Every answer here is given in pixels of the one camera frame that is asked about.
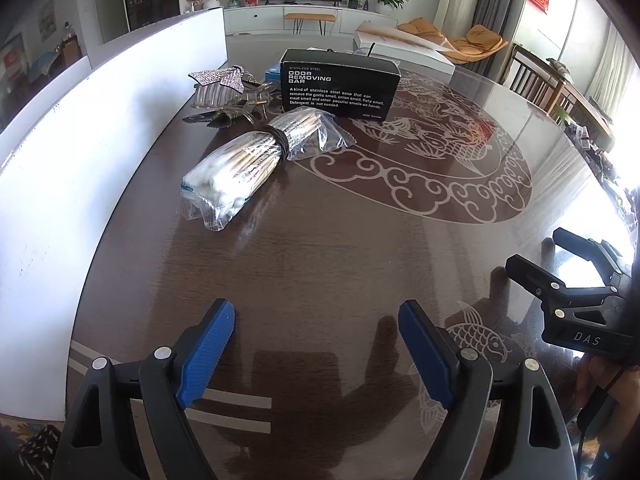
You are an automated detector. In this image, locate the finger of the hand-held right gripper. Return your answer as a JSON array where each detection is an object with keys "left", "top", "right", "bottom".
[
  {"left": 553, "top": 227, "right": 628, "bottom": 286},
  {"left": 506, "top": 255, "right": 621, "bottom": 311}
]

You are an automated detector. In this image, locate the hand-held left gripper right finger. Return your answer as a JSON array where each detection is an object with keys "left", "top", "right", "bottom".
[{"left": 398, "top": 299, "right": 576, "bottom": 480}]

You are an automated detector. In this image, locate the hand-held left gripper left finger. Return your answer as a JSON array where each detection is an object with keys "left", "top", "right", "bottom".
[{"left": 52, "top": 298, "right": 237, "bottom": 480}]

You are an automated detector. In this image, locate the bag of cotton swabs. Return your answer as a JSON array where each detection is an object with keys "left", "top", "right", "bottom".
[{"left": 181, "top": 111, "right": 357, "bottom": 233}]

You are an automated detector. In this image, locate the dark hair tie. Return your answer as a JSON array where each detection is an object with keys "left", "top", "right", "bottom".
[{"left": 264, "top": 125, "right": 292, "bottom": 161}]

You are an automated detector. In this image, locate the black bow hair clip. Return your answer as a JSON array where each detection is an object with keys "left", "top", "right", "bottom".
[{"left": 182, "top": 107, "right": 236, "bottom": 131}]

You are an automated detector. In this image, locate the clear claw hair clip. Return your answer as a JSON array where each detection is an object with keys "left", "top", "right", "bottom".
[{"left": 192, "top": 82, "right": 276, "bottom": 123}]

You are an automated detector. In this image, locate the black printed box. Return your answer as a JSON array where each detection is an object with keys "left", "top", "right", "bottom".
[{"left": 279, "top": 49, "right": 402, "bottom": 120}]

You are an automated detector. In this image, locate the rhinestone bow hair clip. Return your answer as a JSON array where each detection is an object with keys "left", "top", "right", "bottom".
[{"left": 187, "top": 65, "right": 247, "bottom": 95}]

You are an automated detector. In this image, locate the person's right hand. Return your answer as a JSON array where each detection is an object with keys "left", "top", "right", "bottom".
[{"left": 575, "top": 355, "right": 636, "bottom": 411}]

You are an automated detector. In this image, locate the cluttered side table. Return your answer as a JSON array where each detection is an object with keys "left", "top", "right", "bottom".
[{"left": 565, "top": 120, "right": 640, "bottom": 241}]

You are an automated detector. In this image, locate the wooden chair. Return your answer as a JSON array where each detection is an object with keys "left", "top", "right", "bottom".
[
  {"left": 547, "top": 80, "right": 613, "bottom": 146},
  {"left": 510, "top": 44, "right": 563, "bottom": 111}
]

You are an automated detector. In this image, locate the white curtain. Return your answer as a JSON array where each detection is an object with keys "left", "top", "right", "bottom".
[{"left": 585, "top": 25, "right": 640, "bottom": 121}]

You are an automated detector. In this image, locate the long white foam board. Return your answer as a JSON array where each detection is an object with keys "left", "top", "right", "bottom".
[{"left": 0, "top": 7, "right": 228, "bottom": 423}]

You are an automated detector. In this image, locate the dark patterned cushion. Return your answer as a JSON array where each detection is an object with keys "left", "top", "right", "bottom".
[{"left": 0, "top": 417, "right": 63, "bottom": 480}]

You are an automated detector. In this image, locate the orange lounge chair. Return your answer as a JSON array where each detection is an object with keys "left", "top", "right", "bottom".
[{"left": 397, "top": 17, "right": 508, "bottom": 63}]

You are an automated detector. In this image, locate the grey curtain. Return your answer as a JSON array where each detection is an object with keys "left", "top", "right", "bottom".
[{"left": 472, "top": 0, "right": 516, "bottom": 43}]

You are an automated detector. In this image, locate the white flat box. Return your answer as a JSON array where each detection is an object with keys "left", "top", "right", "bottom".
[{"left": 353, "top": 27, "right": 456, "bottom": 66}]

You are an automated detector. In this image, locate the table with blue cloth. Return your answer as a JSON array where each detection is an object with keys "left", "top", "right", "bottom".
[{"left": 25, "top": 50, "right": 61, "bottom": 83}]

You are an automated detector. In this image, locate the white television cabinet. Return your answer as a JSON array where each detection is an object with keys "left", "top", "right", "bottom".
[{"left": 222, "top": 2, "right": 401, "bottom": 36}]

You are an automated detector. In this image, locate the wooden bench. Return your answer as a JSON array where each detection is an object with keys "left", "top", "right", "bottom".
[{"left": 284, "top": 12, "right": 337, "bottom": 36}]

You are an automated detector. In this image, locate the framed painting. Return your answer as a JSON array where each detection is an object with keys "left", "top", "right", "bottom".
[{"left": 37, "top": 0, "right": 55, "bottom": 41}]

